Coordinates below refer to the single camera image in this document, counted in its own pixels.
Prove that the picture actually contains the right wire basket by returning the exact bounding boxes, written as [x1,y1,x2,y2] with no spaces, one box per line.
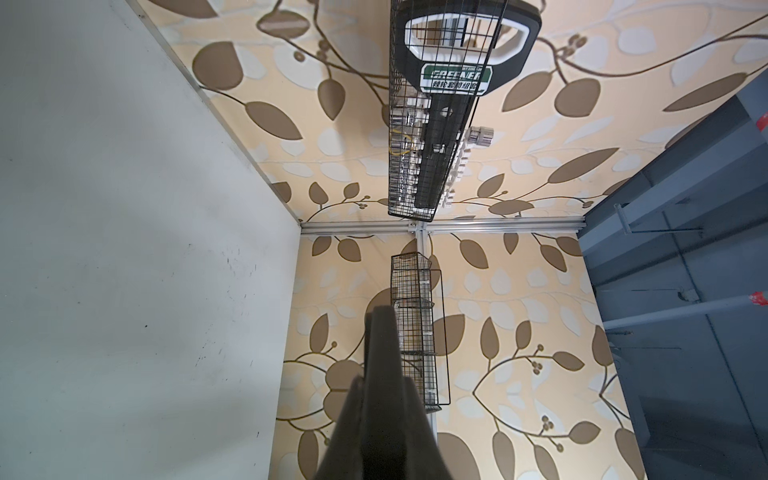
[390,251,450,414]

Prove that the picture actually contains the grey metal cabinet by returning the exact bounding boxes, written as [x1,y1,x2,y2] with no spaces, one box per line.
[579,75,767,479]

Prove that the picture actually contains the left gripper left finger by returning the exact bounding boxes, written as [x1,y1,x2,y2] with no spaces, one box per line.
[314,377,364,480]

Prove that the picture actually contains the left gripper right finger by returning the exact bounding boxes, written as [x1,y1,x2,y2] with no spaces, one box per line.
[395,377,451,480]

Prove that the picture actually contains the black phone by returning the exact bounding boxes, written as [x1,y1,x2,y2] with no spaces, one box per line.
[361,306,406,479]

